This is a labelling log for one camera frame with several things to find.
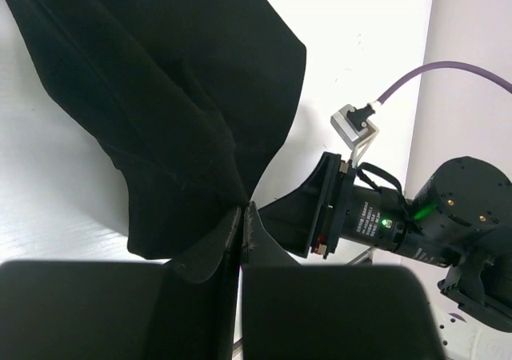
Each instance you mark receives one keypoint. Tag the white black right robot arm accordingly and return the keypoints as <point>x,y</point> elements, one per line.
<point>460,220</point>

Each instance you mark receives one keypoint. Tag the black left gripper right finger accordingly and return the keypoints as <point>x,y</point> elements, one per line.
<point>292,311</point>

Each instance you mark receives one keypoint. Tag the black skirt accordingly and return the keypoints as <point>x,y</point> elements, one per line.
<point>190,99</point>

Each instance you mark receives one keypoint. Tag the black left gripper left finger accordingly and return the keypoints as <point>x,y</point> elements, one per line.
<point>182,309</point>

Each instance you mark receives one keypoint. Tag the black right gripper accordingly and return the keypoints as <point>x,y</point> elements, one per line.
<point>362,204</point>

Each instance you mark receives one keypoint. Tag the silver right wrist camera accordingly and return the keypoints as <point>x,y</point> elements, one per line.
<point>355,129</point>

